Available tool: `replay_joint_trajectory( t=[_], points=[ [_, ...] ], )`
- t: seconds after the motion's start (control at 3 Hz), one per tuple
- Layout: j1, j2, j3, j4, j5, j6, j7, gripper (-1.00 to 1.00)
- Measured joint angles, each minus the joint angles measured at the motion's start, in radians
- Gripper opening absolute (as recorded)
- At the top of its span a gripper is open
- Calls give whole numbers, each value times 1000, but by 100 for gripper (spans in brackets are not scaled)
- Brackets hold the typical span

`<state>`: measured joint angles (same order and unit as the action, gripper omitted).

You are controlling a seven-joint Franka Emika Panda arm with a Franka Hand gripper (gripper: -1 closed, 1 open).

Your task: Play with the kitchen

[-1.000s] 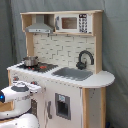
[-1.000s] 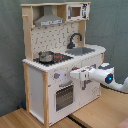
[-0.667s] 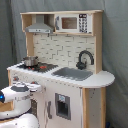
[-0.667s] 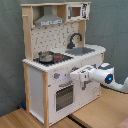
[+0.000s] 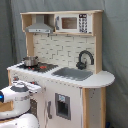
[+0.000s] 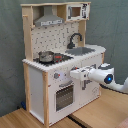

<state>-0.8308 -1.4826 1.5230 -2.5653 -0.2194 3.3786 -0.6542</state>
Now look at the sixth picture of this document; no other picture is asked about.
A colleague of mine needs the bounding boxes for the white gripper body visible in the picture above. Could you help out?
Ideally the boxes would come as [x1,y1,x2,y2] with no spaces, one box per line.
[70,67,90,81]

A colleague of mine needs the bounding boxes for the white oven door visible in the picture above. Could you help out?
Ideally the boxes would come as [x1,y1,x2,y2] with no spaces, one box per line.
[49,80,76,125]

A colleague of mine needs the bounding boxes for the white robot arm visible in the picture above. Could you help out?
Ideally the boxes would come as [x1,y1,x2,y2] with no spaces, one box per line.
[70,63,128,94]

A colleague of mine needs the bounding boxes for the wooden toy kitchen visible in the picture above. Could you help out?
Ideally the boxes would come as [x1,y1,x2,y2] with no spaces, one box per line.
[22,2,105,127]

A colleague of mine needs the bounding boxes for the white dishwasher door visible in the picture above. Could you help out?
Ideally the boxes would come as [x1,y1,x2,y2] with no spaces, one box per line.
[79,55,102,106]

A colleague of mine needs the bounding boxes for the grey sink basin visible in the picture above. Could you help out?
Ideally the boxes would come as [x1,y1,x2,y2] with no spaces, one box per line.
[66,47,94,56]

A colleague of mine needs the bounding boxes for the left stove knob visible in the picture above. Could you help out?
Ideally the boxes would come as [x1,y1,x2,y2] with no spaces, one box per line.
[54,73,60,79]

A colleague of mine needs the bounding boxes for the black stovetop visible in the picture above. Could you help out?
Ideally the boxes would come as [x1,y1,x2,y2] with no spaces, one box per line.
[35,53,71,66]

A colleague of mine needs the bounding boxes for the black faucet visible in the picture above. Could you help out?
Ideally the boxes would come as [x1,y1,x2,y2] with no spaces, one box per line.
[66,32,83,50]

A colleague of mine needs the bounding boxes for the metal cooking pot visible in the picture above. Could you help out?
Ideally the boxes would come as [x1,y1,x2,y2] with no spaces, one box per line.
[38,51,54,63]

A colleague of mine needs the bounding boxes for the toy microwave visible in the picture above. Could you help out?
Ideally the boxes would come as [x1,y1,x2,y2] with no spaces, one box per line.
[66,3,90,21]

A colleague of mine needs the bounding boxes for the grey range hood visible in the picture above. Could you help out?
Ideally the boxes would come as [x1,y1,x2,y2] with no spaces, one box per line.
[35,6,64,27]

